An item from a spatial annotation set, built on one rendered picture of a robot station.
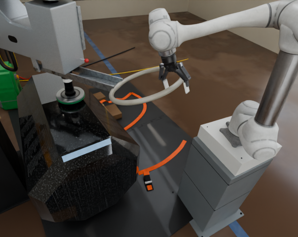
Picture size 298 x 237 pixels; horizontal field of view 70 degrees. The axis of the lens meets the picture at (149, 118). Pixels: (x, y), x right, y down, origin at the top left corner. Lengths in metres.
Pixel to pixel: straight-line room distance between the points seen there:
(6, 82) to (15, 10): 1.54
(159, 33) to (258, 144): 0.74
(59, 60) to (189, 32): 0.91
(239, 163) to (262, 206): 1.12
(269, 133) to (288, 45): 0.43
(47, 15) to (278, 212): 2.46
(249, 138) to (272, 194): 1.42
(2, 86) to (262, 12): 2.92
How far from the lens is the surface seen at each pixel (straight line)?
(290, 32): 1.03
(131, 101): 1.14
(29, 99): 2.11
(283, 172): 2.87
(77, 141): 1.49
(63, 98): 1.79
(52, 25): 1.46
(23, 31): 1.70
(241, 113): 1.39
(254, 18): 1.14
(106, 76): 1.56
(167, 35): 0.87
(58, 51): 1.51
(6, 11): 1.83
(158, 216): 2.10
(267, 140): 1.24
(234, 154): 1.42
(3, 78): 3.25
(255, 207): 2.44
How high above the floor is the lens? 1.91
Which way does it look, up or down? 41 degrees down
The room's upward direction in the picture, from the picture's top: 5 degrees clockwise
